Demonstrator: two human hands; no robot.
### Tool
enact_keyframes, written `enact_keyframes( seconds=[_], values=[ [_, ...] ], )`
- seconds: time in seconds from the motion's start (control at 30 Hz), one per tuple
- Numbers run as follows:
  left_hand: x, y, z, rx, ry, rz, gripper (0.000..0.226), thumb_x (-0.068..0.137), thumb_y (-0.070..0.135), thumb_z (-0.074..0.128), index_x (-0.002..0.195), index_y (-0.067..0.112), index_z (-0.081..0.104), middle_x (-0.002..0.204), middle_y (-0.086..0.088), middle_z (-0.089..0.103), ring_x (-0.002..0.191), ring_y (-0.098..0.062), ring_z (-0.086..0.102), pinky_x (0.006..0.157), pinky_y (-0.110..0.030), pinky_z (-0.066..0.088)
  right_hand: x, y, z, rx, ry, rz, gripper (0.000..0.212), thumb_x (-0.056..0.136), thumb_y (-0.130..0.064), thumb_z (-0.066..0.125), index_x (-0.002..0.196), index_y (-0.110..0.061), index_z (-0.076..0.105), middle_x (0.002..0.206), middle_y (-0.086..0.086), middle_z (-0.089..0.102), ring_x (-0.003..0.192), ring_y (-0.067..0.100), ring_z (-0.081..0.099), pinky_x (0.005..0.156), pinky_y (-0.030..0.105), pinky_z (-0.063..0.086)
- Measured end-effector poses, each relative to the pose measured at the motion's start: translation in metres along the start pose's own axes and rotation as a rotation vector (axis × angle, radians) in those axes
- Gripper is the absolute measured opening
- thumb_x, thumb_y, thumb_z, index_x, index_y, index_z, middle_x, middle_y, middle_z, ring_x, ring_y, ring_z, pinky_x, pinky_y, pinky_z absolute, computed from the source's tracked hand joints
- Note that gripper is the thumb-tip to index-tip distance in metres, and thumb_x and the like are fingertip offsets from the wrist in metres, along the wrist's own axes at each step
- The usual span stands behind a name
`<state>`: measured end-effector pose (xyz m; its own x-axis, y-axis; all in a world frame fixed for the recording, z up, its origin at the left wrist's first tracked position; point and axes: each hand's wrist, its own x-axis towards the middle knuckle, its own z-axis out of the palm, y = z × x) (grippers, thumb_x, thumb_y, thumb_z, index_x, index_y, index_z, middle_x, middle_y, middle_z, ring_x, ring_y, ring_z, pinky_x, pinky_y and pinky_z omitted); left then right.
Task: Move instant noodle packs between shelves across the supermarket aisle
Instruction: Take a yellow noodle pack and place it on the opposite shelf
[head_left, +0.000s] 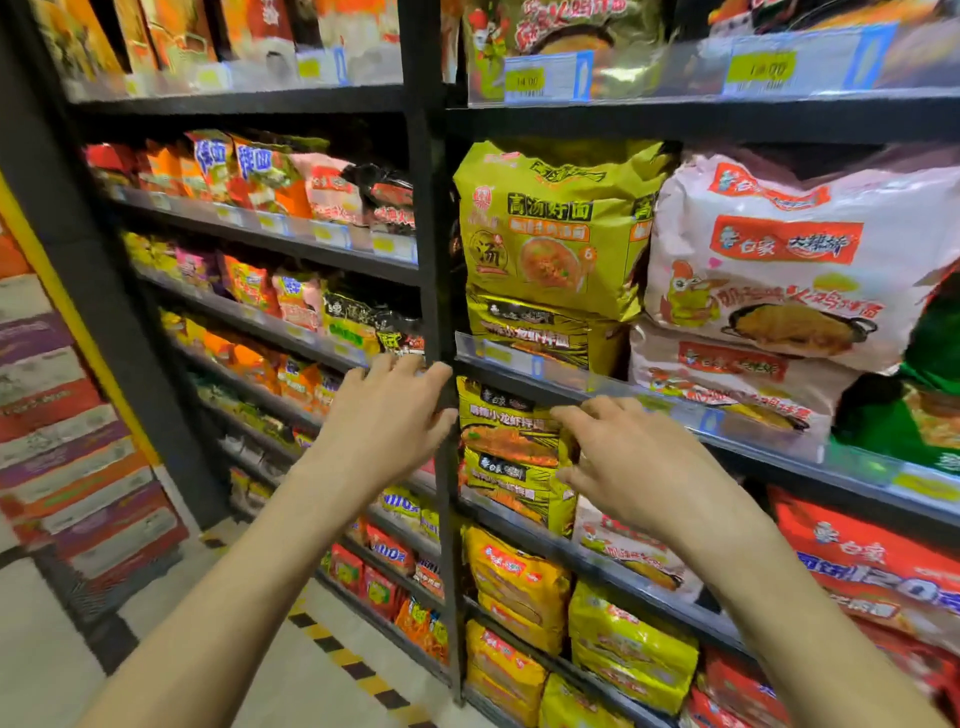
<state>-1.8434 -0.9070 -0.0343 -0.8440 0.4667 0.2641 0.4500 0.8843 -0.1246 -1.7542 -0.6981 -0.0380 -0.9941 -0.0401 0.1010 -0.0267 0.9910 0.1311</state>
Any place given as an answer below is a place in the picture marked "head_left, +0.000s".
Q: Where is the person's left hand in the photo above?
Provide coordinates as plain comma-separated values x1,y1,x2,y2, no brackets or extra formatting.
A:
309,352,459,498

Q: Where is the person's right hand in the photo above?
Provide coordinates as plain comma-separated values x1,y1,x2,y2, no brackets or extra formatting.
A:
549,395,735,546

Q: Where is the person's right forearm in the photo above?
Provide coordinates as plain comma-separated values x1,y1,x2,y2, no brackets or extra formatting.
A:
663,491,954,728

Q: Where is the person's left forearm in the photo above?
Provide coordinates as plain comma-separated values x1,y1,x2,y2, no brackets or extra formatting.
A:
75,453,387,728

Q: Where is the yellow black noodle multipack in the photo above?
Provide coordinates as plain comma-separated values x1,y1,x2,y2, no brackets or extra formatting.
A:
456,375,580,468
465,287,633,378
460,448,580,538

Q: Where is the row of assorted noodle packets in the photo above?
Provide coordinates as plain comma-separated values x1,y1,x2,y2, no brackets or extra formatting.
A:
345,486,444,579
221,433,295,515
189,373,318,453
122,231,426,360
159,309,346,421
84,129,418,232

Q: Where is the yellow red-label noodle multipack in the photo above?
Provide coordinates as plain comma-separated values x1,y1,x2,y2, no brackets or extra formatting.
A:
538,673,635,728
465,620,550,727
477,592,567,657
462,525,573,625

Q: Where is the black metal shelving unit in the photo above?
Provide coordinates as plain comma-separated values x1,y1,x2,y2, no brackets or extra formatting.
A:
0,0,960,728

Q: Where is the clear shelf edge strip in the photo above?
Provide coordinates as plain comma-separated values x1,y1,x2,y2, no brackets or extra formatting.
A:
66,46,406,100
133,264,370,370
107,186,420,265
454,331,960,520
466,21,960,105

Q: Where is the large yellow-green noodle multipack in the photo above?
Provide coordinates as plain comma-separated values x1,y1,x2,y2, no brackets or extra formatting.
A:
453,138,678,324

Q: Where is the row of red noodle packets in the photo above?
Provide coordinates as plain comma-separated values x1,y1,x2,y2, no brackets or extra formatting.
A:
319,541,451,667

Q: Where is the large white pink noodle multipack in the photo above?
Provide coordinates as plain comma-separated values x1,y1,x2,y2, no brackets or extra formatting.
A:
643,148,960,376

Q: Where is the yellow black floor tape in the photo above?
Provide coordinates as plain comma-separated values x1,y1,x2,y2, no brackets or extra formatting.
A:
201,525,438,728

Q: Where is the red noodle multipack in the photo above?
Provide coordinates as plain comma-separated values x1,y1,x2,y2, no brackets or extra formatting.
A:
853,618,960,710
678,651,792,728
768,486,960,655

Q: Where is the green noodle multipack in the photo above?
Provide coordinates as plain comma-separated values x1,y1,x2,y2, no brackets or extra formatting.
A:
831,281,960,475

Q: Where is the blue yellow price label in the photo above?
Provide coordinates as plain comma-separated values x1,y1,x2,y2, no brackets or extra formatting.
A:
503,50,595,103
723,22,899,96

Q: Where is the stack of striped cartons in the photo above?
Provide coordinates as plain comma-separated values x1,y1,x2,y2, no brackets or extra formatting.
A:
0,225,190,601

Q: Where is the dark gold noodle multipack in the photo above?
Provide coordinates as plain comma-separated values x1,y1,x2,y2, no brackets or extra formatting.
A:
460,0,670,103

